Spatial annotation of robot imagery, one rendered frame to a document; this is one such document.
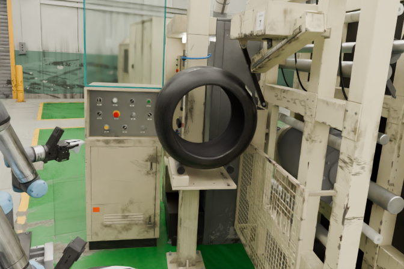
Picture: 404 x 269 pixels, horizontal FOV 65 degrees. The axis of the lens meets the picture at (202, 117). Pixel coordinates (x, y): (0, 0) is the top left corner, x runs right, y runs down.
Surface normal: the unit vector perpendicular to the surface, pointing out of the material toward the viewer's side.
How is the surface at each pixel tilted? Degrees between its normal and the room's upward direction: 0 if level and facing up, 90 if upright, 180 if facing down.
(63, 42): 90
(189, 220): 90
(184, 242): 90
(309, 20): 72
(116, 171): 90
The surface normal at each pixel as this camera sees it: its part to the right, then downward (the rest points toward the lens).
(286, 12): 0.18, 0.20
